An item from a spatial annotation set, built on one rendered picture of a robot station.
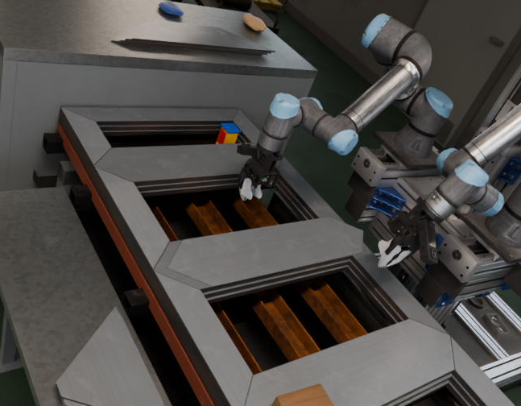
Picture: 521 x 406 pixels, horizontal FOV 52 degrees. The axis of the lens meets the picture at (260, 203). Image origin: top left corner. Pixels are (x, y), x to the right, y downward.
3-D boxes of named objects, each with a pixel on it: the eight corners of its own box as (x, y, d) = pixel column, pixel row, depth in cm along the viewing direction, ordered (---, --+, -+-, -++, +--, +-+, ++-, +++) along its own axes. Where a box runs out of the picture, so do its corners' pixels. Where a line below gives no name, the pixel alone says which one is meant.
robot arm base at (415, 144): (411, 136, 219) (423, 116, 213) (436, 159, 209) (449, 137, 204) (386, 136, 210) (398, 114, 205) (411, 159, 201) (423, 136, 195)
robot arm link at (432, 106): (430, 137, 197) (449, 105, 190) (401, 118, 203) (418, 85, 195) (443, 131, 206) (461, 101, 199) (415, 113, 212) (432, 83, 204)
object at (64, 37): (3, 60, 164) (4, 47, 162) (-36, -19, 199) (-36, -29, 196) (314, 78, 242) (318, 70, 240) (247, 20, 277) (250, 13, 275)
